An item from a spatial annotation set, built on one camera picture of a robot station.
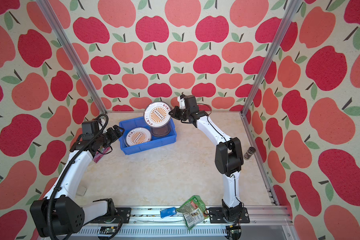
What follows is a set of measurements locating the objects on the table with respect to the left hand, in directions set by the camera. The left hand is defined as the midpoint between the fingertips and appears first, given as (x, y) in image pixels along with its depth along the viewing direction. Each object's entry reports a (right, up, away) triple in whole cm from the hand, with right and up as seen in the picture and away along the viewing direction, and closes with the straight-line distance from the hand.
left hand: (122, 132), depth 82 cm
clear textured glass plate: (+19, 0, +23) cm, 30 cm away
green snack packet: (+39, -40, -7) cm, 57 cm away
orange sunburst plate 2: (+2, -3, +22) cm, 22 cm away
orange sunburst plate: (+18, +11, +9) cm, 23 cm away
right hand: (+27, +12, +7) cm, 31 cm away
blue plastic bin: (+16, -7, +14) cm, 22 cm away
